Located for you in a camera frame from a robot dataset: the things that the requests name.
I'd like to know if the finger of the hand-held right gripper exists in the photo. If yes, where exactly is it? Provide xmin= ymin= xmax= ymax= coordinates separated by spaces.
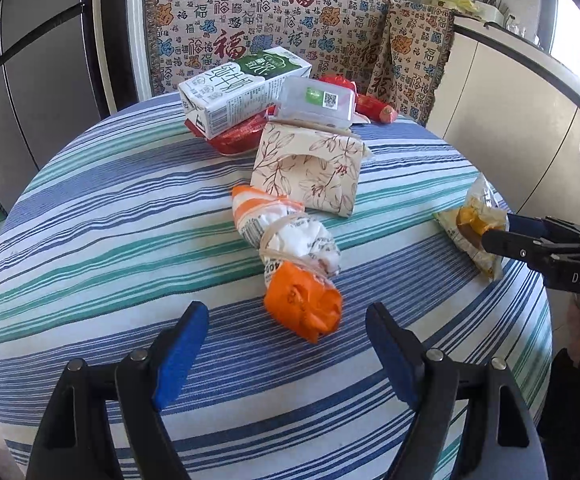
xmin=481 ymin=229 xmax=580 ymax=267
xmin=507 ymin=214 xmax=580 ymax=242

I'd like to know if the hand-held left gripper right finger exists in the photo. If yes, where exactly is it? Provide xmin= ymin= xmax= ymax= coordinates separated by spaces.
xmin=365 ymin=302 xmax=546 ymax=480

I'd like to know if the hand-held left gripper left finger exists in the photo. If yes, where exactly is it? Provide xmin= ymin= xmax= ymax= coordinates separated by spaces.
xmin=25 ymin=301 xmax=211 ymax=480

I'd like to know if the yellow snack packet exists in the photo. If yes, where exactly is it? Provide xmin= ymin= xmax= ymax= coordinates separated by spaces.
xmin=432 ymin=172 xmax=511 ymax=283

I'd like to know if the orange white bag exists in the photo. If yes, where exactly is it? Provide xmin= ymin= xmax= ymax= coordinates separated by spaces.
xmin=231 ymin=185 xmax=343 ymax=345

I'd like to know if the red snack bag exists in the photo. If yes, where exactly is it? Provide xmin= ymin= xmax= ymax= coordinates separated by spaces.
xmin=185 ymin=110 xmax=272 ymax=156

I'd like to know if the white green milk carton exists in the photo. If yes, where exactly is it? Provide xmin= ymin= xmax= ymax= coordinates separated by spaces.
xmin=177 ymin=46 xmax=313 ymax=140

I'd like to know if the white cabinet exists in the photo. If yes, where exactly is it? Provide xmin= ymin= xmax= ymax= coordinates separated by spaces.
xmin=427 ymin=19 xmax=580 ymax=221

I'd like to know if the striped tablecloth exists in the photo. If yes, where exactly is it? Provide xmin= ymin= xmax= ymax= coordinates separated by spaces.
xmin=0 ymin=92 xmax=556 ymax=480

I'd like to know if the dark cloth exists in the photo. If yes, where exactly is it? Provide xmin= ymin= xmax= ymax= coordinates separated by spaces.
xmin=539 ymin=349 xmax=580 ymax=480

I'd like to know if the red plastic bag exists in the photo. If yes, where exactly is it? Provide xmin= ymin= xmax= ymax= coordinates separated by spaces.
xmin=320 ymin=74 xmax=398 ymax=125

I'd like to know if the floral paper box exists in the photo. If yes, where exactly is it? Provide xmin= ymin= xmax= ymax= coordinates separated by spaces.
xmin=250 ymin=119 xmax=373 ymax=218

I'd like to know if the knife rack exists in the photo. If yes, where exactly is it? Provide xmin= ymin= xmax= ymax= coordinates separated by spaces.
xmin=477 ymin=0 xmax=512 ymax=27

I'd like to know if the yellow green cloth pile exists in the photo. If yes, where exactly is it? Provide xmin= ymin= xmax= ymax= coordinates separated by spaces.
xmin=430 ymin=0 xmax=486 ymax=20

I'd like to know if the clear plastic food box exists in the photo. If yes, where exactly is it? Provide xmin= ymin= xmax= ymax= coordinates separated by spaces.
xmin=275 ymin=76 xmax=358 ymax=126

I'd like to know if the grey refrigerator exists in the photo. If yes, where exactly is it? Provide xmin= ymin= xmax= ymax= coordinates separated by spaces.
xmin=0 ymin=0 xmax=113 ymax=173

